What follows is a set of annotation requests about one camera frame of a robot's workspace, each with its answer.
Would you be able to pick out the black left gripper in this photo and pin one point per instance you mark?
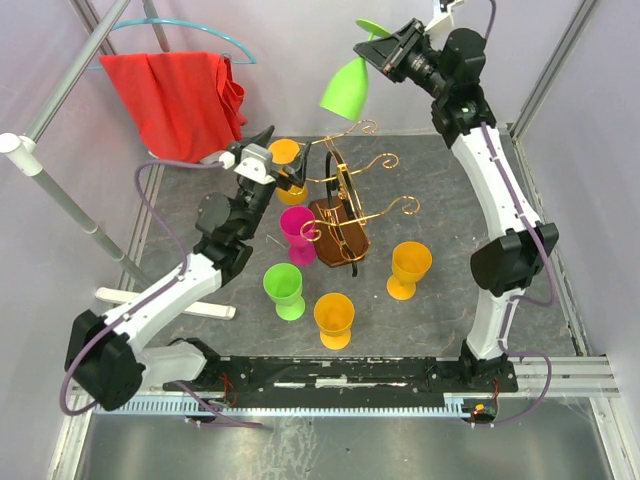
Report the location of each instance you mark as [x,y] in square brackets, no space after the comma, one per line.
[299,177]

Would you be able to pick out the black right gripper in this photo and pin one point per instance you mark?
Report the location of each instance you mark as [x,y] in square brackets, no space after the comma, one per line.
[381,52]

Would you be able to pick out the green plastic wine glass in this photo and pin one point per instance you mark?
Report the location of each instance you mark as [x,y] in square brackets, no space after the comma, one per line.
[347,92]

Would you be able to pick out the pink plastic wine glass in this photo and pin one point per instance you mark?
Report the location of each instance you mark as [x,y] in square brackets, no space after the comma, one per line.
[296,224]

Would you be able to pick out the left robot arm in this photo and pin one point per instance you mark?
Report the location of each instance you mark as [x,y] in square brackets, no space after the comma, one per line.
[109,355]

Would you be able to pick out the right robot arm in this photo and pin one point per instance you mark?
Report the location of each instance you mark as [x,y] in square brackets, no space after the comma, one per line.
[520,244]

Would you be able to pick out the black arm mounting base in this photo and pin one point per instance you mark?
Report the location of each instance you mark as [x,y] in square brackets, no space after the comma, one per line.
[348,382]

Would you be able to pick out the front yellow wine glass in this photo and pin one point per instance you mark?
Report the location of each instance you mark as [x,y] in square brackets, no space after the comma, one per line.
[334,314]

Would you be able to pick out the right yellow wine glass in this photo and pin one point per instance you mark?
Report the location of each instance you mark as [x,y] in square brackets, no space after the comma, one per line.
[411,261]

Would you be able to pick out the red cloth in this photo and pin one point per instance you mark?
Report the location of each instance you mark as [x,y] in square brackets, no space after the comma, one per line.
[185,105]

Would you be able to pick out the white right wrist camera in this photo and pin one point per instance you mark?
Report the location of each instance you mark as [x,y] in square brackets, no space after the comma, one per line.
[442,21]

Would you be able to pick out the gold wire wine glass rack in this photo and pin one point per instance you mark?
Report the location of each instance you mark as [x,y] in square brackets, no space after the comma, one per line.
[338,229]

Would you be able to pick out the teal wire hanger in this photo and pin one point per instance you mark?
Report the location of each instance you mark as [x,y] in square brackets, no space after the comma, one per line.
[234,50]

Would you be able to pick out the aluminium frame post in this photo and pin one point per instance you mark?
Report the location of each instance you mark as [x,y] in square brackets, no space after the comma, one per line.
[568,40]

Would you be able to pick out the aluminium rail beam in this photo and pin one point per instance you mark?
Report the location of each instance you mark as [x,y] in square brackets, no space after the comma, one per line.
[589,376]

